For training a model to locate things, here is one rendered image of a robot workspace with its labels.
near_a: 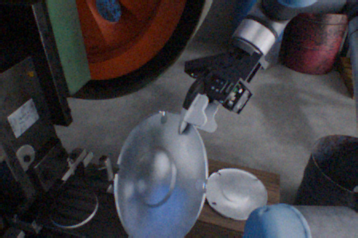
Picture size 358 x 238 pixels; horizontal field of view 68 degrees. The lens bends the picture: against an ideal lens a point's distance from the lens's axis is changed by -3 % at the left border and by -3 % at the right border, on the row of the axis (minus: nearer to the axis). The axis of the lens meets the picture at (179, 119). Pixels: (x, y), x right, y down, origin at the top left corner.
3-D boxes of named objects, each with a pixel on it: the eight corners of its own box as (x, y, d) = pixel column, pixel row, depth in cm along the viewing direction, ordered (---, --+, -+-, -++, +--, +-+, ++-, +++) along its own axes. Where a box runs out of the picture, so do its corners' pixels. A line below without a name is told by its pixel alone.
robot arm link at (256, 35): (236, 15, 52) (251, 37, 58) (223, 34, 52) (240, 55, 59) (268, 25, 47) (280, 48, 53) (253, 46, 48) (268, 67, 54)
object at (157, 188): (196, 271, 46) (193, 271, 45) (108, 227, 66) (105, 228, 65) (217, 108, 51) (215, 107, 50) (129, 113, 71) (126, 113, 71)
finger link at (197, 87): (182, 107, 51) (209, 69, 51) (177, 104, 52) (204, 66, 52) (195, 116, 55) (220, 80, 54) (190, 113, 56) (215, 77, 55)
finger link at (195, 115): (186, 142, 50) (216, 101, 49) (167, 126, 53) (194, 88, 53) (195, 147, 52) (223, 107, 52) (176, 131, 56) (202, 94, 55)
